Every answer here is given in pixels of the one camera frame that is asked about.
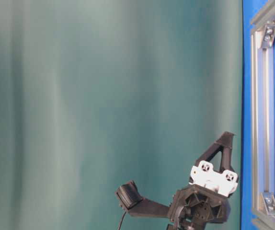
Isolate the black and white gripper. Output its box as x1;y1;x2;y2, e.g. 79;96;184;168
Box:
167;131;238;230

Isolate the square aluminium extrusion frame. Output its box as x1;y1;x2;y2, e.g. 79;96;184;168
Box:
250;0;275;230

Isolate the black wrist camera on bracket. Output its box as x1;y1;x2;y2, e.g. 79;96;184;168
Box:
115;180;169;218

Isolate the black camera cable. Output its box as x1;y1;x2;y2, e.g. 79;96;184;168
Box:
117;208;126;230

